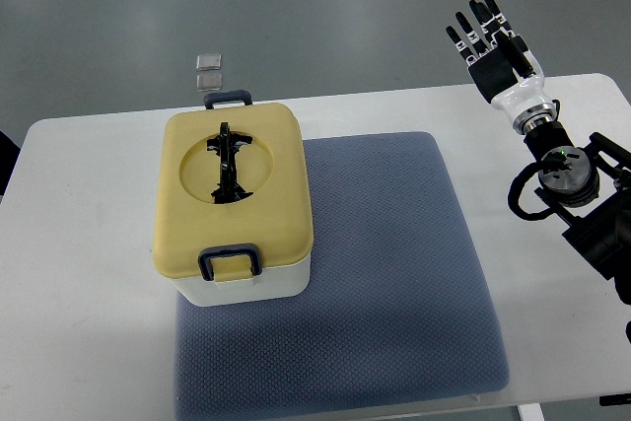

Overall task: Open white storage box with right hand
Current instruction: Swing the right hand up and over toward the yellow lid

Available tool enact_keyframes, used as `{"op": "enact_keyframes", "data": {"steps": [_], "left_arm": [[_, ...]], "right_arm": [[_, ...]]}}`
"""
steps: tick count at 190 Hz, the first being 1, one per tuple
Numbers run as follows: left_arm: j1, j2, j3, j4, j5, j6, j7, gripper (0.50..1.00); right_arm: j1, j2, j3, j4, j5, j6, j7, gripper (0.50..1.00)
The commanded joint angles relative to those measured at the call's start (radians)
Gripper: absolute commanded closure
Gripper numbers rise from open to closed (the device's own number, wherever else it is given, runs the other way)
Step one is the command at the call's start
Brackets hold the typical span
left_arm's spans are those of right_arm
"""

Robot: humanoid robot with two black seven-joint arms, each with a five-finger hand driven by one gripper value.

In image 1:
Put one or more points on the white table leg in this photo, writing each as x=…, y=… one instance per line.
x=530, y=412

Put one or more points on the upper metal floor plate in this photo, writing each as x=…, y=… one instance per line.
x=208, y=61

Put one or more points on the white storage box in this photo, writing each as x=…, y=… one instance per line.
x=273, y=283

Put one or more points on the yellow storage box lid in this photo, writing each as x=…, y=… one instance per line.
x=233, y=194

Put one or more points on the blue grey textured mat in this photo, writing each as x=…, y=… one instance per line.
x=397, y=309

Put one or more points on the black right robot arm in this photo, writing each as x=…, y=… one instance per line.
x=588, y=188

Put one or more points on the black object left edge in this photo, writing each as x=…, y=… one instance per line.
x=9, y=154

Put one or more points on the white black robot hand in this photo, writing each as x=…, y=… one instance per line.
x=502, y=67

